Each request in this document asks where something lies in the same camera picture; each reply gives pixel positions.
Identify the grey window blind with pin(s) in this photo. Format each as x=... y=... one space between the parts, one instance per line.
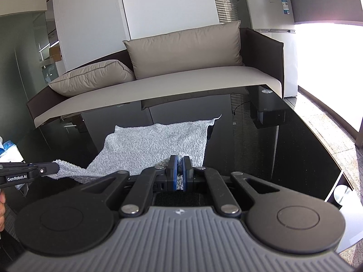
x=224 y=5

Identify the blue white tissue pack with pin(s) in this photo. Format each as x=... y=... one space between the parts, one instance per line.
x=11 y=153

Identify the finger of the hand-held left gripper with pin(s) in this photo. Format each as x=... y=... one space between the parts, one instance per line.
x=46 y=168

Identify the small beige cushion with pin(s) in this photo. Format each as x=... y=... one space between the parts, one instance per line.
x=90 y=76

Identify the dark brown sofa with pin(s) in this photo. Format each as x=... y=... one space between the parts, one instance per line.
x=184 y=79

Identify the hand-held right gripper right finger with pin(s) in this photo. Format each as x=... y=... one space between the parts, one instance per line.
x=183 y=172

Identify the large beige cushion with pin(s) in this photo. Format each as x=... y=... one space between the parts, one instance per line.
x=184 y=51

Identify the grey terry towel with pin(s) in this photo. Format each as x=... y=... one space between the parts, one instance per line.
x=153 y=144

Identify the cardboard box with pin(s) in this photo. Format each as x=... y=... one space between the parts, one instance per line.
x=55 y=53

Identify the silver refrigerator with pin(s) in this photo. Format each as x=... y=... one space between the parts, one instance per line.
x=266 y=11

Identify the round metal table cap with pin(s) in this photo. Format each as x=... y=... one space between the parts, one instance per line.
x=266 y=91

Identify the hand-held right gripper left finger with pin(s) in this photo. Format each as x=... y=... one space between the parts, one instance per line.
x=176 y=172

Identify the person's left hand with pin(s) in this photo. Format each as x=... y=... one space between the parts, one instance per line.
x=2 y=215

